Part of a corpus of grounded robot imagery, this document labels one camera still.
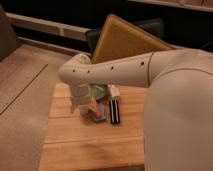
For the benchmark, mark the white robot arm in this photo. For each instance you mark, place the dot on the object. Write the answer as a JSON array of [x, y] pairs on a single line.
[[178, 111]]

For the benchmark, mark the small white bottle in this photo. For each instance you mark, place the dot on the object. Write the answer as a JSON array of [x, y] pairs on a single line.
[[114, 91]]

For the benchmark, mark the green bowl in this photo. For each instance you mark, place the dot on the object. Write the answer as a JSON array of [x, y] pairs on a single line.
[[98, 91]]

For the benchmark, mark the orange marker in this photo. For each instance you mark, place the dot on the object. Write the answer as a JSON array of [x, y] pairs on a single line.
[[98, 110]]

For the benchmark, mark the wooden folding table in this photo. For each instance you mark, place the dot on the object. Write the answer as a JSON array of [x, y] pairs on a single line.
[[74, 143]]

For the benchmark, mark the grey sofa corner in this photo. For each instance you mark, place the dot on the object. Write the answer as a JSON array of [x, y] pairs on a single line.
[[8, 39]]

